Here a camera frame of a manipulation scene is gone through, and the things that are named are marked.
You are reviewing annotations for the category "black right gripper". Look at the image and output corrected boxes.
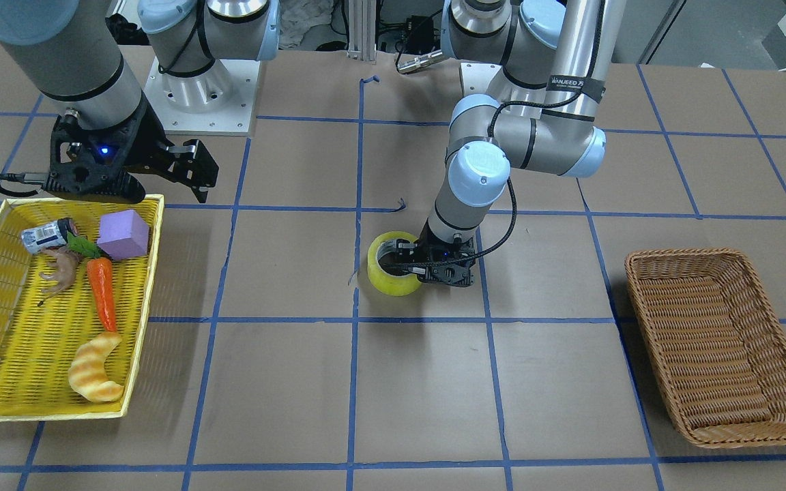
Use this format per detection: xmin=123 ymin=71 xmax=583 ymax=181
xmin=44 ymin=97 xmax=219 ymax=204

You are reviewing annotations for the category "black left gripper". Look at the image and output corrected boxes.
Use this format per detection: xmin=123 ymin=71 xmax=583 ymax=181
xmin=379 ymin=226 xmax=476 ymax=287

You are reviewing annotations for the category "yellow packing tape roll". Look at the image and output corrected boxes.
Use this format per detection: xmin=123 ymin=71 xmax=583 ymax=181
xmin=367 ymin=232 xmax=421 ymax=297

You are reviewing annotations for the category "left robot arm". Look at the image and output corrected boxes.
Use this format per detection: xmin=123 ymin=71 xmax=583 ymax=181
xmin=367 ymin=1 xmax=625 ymax=296

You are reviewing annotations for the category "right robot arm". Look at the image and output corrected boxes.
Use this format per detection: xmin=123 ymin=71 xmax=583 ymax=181
xmin=0 ymin=1 xmax=280 ymax=204

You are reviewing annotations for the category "purple foam cube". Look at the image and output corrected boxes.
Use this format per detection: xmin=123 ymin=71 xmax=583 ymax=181
xmin=96 ymin=209 xmax=150 ymax=261

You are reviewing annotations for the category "orange toy carrot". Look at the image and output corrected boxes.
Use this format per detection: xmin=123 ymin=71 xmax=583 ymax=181
xmin=85 ymin=257 xmax=118 ymax=333

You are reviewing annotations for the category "brown toy creature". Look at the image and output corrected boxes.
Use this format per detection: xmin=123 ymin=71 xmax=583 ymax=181
xmin=36 ymin=248 xmax=82 ymax=307

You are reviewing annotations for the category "small silver battery can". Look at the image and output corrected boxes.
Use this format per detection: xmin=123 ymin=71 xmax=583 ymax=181
xmin=20 ymin=217 xmax=78 ymax=255

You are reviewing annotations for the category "toy croissant bread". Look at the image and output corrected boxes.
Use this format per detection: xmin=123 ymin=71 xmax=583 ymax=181
xmin=68 ymin=331 xmax=124 ymax=403

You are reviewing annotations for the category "yellow woven plastic tray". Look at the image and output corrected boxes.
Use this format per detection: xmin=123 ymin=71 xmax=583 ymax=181
xmin=0 ymin=194 xmax=164 ymax=422

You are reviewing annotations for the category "brown wicker basket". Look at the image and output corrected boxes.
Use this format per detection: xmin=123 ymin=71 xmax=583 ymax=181
xmin=624 ymin=248 xmax=786 ymax=449

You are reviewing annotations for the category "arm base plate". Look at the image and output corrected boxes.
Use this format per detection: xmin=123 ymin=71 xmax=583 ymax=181
xmin=144 ymin=59 xmax=264 ymax=136

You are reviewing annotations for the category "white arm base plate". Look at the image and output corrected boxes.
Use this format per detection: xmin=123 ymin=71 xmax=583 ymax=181
xmin=459 ymin=61 xmax=500 ymax=97

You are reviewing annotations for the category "aluminium frame post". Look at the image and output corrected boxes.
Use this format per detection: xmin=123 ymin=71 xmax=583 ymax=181
xmin=346 ymin=0 xmax=378 ymax=64

